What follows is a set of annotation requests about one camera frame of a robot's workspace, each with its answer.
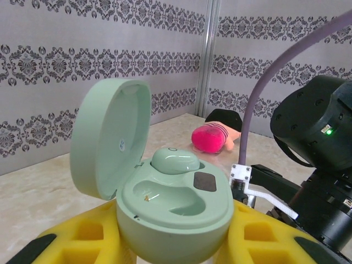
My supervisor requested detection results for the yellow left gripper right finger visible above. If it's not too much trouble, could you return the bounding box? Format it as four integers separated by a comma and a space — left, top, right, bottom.
211, 199, 352, 264

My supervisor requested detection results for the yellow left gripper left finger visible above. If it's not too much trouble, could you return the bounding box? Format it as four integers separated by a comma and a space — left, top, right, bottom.
0, 199, 138, 264

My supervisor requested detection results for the green earbud charging case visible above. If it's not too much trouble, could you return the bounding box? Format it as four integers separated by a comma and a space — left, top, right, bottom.
69, 78, 235, 261

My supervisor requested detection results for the pink plush toy black hat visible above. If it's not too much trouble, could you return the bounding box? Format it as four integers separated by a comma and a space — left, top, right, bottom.
191, 108, 243, 155

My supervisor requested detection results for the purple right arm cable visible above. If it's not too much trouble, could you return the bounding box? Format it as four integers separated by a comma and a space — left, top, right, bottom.
238, 9, 352, 166

